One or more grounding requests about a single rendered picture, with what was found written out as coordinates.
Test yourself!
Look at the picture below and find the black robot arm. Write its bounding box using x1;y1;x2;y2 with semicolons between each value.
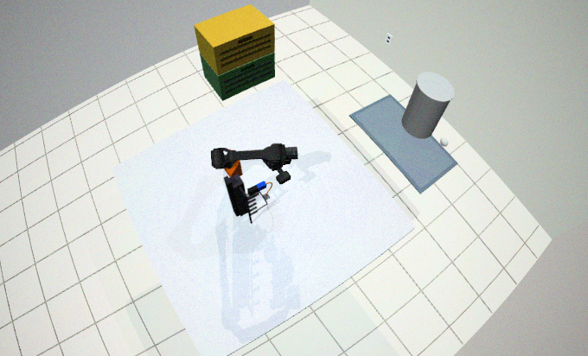
211;143;298;169

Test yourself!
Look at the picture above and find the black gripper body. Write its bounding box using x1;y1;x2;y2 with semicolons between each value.
267;162;291;185

